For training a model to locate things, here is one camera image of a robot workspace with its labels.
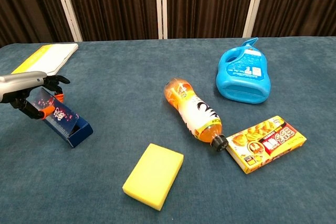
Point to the orange drink bottle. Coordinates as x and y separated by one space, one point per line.
197 111

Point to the white double partition post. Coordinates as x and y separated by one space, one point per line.
161 3

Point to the blue glasses case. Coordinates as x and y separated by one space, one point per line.
65 119

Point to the yellow sponge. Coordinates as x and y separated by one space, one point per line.
153 176

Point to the blue felt table cloth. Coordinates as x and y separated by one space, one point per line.
131 64

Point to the blue detergent pump bottle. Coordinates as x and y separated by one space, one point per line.
241 77

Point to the yellow snack box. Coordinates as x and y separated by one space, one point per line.
262 145

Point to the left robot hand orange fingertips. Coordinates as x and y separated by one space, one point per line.
18 82

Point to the yellow and white book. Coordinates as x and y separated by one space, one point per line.
50 58

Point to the dark brown curtain panel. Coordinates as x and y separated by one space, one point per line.
26 6
296 1
207 3
113 3

